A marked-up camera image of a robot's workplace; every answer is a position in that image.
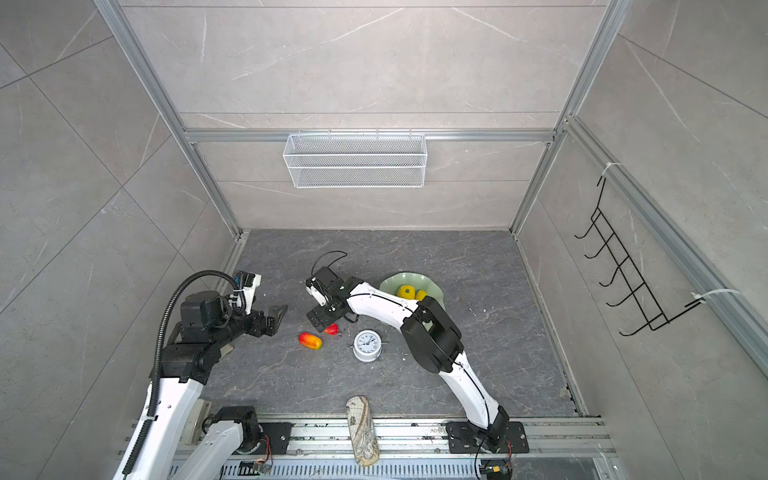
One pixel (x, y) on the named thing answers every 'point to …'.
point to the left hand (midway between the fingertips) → (267, 296)
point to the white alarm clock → (367, 346)
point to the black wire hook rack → (655, 316)
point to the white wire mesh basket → (350, 161)
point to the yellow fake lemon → (406, 292)
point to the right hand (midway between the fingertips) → (325, 313)
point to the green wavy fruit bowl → (418, 280)
